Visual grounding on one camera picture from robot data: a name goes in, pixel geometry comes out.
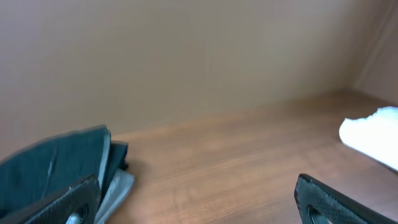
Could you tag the folded grey shorts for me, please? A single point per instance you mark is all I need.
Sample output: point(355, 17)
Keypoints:
point(117, 192)

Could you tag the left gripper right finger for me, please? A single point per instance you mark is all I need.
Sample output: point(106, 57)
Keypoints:
point(318, 203)

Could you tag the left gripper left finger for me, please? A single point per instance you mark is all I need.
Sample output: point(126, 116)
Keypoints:
point(78, 203)

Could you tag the white t-shirt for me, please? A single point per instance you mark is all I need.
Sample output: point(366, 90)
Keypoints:
point(374, 136)

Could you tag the black shorts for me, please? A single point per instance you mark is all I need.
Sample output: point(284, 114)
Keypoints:
point(55, 163)

